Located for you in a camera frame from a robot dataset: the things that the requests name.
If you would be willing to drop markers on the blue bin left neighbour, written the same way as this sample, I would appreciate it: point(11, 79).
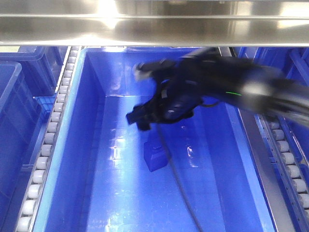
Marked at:
point(18, 117)

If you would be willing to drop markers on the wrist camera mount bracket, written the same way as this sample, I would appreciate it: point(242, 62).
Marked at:
point(158, 70)

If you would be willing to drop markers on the steel divider rail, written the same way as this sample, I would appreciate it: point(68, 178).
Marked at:
point(271, 190)

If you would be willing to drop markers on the white roller track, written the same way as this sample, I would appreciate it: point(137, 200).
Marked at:
point(39, 173)
point(291, 168)

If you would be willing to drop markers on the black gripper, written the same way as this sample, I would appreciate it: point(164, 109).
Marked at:
point(174, 100)

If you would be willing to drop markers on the right white roller track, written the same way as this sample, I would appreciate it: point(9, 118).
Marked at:
point(291, 168)

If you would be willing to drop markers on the steel shelf front bar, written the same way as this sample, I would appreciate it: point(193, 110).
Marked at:
point(155, 22)

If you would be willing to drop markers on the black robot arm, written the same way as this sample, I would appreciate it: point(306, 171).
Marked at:
point(244, 84)

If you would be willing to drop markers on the large blue target bin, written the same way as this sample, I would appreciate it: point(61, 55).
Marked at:
point(98, 180)

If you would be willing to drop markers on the left white roller track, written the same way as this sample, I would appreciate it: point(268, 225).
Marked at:
point(39, 173)

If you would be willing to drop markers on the blue plastic block part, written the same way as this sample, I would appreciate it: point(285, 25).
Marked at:
point(156, 154)

